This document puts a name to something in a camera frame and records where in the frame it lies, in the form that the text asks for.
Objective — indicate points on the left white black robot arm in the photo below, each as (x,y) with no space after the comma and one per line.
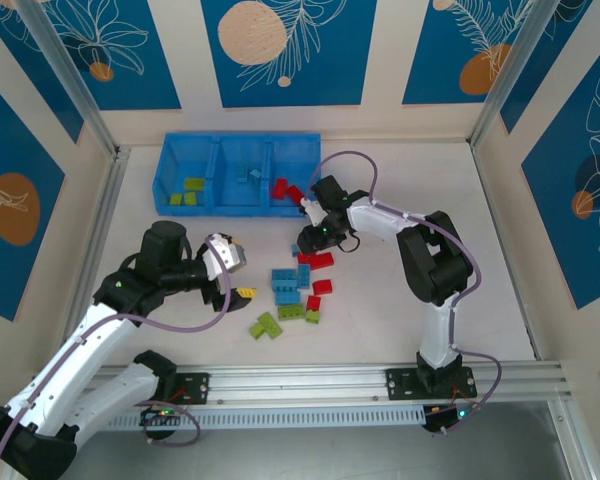
(80,360)

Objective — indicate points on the small green lego brick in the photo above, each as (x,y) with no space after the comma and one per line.
(313,315)
(256,330)
(176,199)

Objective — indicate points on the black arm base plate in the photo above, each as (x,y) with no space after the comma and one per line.
(197,387)
(402,384)

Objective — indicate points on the aluminium frame leg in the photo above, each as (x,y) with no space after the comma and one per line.
(572,450)

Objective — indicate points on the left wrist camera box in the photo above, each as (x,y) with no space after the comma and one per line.
(225,257)

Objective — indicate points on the black controller board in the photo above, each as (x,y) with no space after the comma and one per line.
(445,417)
(160,415)

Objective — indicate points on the aluminium side rail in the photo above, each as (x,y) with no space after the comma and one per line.
(112,185)

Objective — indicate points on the blue three compartment bin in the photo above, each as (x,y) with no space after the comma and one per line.
(230,200)

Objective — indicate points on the small red lego brick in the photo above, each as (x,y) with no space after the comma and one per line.
(303,258)
(313,303)

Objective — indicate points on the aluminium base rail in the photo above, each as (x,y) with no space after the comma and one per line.
(300,385)

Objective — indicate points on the aluminium frame post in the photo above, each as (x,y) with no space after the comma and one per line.
(513,75)
(74,85)

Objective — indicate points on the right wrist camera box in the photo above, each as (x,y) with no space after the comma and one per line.
(311,209)

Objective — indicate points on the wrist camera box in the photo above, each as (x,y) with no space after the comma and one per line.
(311,209)
(225,257)

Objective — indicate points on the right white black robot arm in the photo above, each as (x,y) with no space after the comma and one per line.
(430,265)

